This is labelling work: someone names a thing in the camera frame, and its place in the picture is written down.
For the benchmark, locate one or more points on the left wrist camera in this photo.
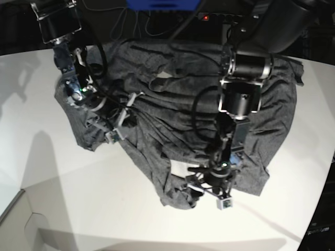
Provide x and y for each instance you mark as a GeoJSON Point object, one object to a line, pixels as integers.
{"type": "Point", "coordinates": [224, 203]}

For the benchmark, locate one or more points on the black power strip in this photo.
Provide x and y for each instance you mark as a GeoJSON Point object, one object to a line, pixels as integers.
{"type": "Point", "coordinates": [222, 17]}

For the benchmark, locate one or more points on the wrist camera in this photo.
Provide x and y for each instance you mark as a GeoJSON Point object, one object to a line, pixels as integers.
{"type": "Point", "coordinates": [115, 136]}
{"type": "Point", "coordinates": [224, 203]}

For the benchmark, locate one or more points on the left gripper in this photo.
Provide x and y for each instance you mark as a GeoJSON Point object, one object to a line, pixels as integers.
{"type": "Point", "coordinates": [216, 182]}

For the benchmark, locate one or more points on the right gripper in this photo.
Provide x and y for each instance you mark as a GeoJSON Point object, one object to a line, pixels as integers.
{"type": "Point", "coordinates": [123, 118]}

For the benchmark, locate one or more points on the blue box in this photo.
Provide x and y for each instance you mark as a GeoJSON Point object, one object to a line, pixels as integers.
{"type": "Point", "coordinates": [187, 5]}

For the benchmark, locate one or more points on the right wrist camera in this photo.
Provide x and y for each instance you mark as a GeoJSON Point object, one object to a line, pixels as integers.
{"type": "Point", "coordinates": [115, 136]}

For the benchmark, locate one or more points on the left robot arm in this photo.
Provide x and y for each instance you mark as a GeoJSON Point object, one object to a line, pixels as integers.
{"type": "Point", "coordinates": [247, 61]}

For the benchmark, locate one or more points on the grey t-shirt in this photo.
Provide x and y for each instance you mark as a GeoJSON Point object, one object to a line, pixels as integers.
{"type": "Point", "coordinates": [175, 111]}

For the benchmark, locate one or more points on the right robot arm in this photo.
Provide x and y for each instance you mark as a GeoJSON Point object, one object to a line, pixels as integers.
{"type": "Point", "coordinates": [82, 61]}

